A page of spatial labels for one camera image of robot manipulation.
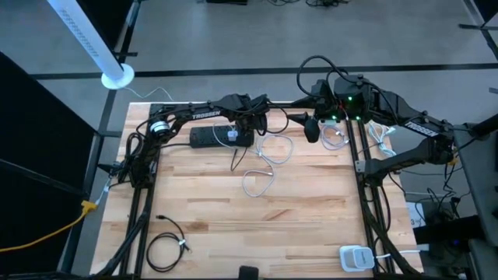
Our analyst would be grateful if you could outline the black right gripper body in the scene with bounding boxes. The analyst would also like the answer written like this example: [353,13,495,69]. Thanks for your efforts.
[303,79,335,144]

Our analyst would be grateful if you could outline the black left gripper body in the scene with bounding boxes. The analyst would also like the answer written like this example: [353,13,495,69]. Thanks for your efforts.
[233,93,270,135]

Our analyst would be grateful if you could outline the black power strip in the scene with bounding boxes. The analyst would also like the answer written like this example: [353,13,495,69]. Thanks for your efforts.
[188,124,255,149]

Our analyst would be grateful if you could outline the black usb cable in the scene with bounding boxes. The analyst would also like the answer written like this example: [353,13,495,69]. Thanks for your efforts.
[146,214,192,273]
[230,146,249,173]

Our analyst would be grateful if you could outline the white labelled box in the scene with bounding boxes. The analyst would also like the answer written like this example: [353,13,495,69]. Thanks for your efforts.
[407,201,427,229]

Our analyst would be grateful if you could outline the white and grey charging block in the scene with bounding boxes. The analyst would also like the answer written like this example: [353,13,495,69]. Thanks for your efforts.
[339,244,376,272]

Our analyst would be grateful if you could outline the small black device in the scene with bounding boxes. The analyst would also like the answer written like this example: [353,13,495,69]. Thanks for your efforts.
[238,265,261,280]

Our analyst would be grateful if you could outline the dark grey desk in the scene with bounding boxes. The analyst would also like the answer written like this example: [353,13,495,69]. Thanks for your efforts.
[451,112,498,250]

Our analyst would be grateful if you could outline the black equipment case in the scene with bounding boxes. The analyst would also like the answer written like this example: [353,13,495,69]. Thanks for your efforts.
[412,215,487,246]

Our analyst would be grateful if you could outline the white perforated floor pole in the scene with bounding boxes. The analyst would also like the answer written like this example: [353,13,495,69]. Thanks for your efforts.
[46,0,135,91]

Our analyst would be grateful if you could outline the black aluminium table frame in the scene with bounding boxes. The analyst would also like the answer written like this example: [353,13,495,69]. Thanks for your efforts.
[118,101,396,280]

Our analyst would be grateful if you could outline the black floor cables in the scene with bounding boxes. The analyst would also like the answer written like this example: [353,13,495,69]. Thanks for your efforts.
[266,0,353,9]

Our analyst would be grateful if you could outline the thin white power cord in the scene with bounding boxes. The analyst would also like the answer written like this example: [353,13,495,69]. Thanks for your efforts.
[124,87,175,103]

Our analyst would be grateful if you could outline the black cable bundle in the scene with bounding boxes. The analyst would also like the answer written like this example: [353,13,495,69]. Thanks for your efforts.
[361,174,423,278]
[93,182,156,278]

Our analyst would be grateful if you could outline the black cable tangle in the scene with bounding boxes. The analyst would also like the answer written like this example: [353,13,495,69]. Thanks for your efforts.
[404,182,474,219]

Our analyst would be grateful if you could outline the white charger cable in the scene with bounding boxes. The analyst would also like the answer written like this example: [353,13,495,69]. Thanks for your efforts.
[375,248,431,261]

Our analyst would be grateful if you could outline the short white cable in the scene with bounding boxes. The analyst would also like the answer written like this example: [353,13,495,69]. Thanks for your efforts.
[94,183,112,206]

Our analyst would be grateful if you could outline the black coiled USB cable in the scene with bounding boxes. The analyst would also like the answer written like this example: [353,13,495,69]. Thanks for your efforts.
[146,214,192,273]

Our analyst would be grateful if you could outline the yellow extension cable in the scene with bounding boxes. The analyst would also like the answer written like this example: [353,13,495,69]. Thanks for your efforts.
[0,201,99,254]

